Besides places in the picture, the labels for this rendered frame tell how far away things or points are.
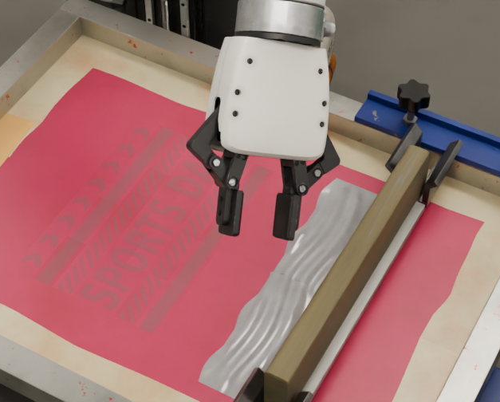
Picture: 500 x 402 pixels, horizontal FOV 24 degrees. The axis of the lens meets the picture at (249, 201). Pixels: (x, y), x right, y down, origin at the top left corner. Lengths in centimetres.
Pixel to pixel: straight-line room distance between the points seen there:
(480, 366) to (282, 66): 51
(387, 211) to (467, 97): 171
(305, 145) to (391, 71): 212
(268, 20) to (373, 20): 229
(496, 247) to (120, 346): 49
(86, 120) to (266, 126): 68
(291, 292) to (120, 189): 28
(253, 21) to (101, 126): 67
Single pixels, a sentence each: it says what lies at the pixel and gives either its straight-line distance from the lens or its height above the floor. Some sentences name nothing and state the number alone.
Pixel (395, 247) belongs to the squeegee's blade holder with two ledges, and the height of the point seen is 99.
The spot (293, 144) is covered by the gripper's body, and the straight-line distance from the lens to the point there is 100.
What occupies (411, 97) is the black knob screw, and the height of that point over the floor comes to 106.
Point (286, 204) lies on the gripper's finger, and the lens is 101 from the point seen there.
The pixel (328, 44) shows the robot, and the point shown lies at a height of 23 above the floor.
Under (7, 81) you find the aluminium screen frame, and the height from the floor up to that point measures 99.
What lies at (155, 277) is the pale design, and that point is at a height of 95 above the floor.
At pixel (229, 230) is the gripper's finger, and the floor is 134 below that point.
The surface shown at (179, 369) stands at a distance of 137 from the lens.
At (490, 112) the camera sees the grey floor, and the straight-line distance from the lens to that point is 304.
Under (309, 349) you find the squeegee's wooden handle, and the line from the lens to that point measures 126.
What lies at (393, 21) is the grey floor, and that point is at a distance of 326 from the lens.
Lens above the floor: 211
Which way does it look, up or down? 49 degrees down
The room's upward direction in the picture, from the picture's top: straight up
